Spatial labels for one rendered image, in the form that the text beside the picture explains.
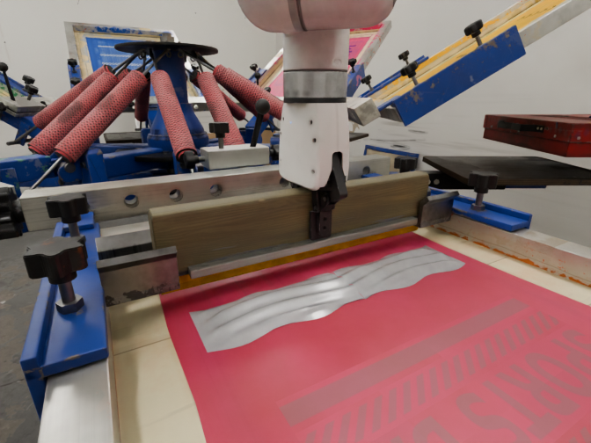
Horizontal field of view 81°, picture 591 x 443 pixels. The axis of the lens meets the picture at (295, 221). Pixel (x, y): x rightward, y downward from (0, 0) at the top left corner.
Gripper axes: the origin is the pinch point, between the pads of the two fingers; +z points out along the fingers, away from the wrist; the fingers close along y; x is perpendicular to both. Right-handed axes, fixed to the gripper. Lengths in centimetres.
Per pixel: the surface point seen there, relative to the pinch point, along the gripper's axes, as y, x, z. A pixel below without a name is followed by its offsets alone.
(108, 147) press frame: -93, -21, 0
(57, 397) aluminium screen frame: 14.8, -28.5, 2.4
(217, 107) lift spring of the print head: -55, 5, -13
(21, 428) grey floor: -95, -67, 102
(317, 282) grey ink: 6.8, -3.4, 5.3
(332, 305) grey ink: 11.1, -4.3, 5.6
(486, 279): 15.6, 16.2, 6.0
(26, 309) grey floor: -188, -77, 102
